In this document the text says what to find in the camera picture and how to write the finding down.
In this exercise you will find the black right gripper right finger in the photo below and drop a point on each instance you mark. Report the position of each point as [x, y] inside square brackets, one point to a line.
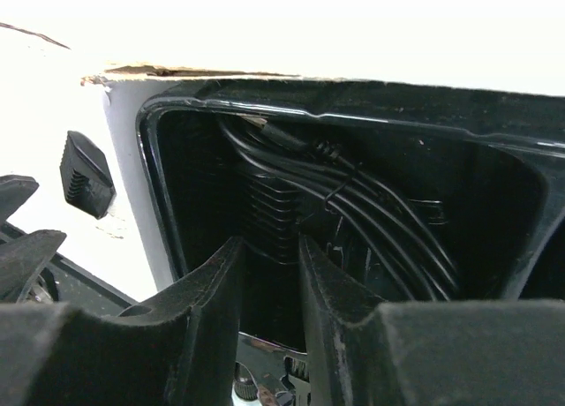
[362, 350]

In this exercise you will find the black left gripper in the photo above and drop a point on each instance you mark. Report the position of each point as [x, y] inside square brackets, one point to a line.
[24, 257]

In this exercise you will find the white hair clipper kit box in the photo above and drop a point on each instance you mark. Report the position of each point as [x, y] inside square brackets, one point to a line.
[426, 138]

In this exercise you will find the silver hair clipper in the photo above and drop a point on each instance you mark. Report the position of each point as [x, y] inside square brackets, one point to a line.
[267, 373]

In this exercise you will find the black clipper guard comb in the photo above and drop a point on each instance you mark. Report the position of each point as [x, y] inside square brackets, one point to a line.
[85, 176]

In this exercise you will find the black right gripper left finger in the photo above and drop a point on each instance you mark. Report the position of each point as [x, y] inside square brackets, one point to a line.
[175, 348]

